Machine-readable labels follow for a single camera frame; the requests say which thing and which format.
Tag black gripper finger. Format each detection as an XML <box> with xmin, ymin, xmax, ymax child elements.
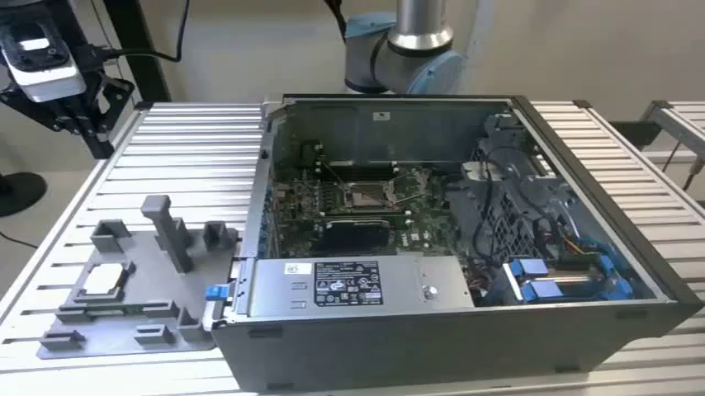
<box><xmin>94</xmin><ymin>76</ymin><xmax>137</xmax><ymax>160</ymax></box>
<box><xmin>0</xmin><ymin>87</ymin><xmax>101</xmax><ymax>160</ymax></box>

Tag silver CPU chip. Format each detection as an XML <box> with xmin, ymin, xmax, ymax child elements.
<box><xmin>81</xmin><ymin>263</ymin><xmax>131</xmax><ymax>296</ymax></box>

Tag CPU socket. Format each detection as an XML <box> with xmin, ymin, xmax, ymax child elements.
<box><xmin>341</xmin><ymin>179</ymin><xmax>400</xmax><ymax>210</ymax></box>

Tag black round stand foot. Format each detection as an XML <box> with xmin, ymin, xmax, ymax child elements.
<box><xmin>0</xmin><ymin>172</ymin><xmax>48</xmax><ymax>218</ymax></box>

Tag grey parts rack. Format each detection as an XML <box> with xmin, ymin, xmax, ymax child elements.
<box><xmin>35</xmin><ymin>195</ymin><xmax>242</xmax><ymax>360</ymax></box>

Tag black RAM slots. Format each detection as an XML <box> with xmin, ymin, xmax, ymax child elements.
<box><xmin>318</xmin><ymin>161</ymin><xmax>400</xmax><ymax>182</ymax></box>

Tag thin metal locking lever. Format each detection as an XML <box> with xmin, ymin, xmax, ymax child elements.
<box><xmin>385</xmin><ymin>164</ymin><xmax>413</xmax><ymax>204</ymax></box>

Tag silver power supply unit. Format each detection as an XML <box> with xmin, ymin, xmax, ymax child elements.
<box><xmin>246</xmin><ymin>255</ymin><xmax>476</xmax><ymax>318</ymax></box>

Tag black graphics card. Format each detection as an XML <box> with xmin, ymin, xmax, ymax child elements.
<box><xmin>320</xmin><ymin>218</ymin><xmax>392</xmax><ymax>253</ymax></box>

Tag black power supply label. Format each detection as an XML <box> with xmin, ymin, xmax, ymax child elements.
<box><xmin>311</xmin><ymin>260</ymin><xmax>384</xmax><ymax>306</ymax></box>

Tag green motherboard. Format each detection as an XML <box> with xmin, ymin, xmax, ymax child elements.
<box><xmin>271</xmin><ymin>163</ymin><xmax>470</xmax><ymax>259</ymax></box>

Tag grey metal drive cage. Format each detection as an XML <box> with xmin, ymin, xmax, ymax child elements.
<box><xmin>444</xmin><ymin>135</ymin><xmax>576</xmax><ymax>266</ymax></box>

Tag black open PC case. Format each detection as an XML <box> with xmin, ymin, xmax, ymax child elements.
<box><xmin>211</xmin><ymin>93</ymin><xmax>705</xmax><ymax>393</ymax></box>

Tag blue disk carrier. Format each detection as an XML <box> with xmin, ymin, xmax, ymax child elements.
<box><xmin>520</xmin><ymin>280</ymin><xmax>564</xmax><ymax>304</ymax></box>
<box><xmin>509</xmin><ymin>257</ymin><xmax>551</xmax><ymax>278</ymax></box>

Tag aluminium slat side table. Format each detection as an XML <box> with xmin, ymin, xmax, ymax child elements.
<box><xmin>641</xmin><ymin>98</ymin><xmax>705</xmax><ymax>166</ymax></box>

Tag black frame post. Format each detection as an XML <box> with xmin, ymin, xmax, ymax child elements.
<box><xmin>103</xmin><ymin>0</ymin><xmax>174</xmax><ymax>104</ymax></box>

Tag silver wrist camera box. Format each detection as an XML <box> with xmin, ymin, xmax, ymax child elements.
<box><xmin>0</xmin><ymin>20</ymin><xmax>91</xmax><ymax>104</ymax></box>

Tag black camera cable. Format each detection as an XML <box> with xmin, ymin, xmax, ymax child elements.
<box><xmin>87</xmin><ymin>0</ymin><xmax>193</xmax><ymax>64</ymax></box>

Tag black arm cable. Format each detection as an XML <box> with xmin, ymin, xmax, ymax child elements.
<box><xmin>324</xmin><ymin>0</ymin><xmax>350</xmax><ymax>40</ymax></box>

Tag black wire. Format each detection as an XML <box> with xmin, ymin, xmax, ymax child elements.
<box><xmin>474</xmin><ymin>146</ymin><xmax>553</xmax><ymax>265</ymax></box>

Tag orange yellow wire bundle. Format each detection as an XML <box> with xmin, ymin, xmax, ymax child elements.
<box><xmin>567</xmin><ymin>236</ymin><xmax>596</xmax><ymax>257</ymax></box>

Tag black table bracket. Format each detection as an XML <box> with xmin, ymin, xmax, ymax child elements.
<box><xmin>608</xmin><ymin>120</ymin><xmax>663</xmax><ymax>152</ymax></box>

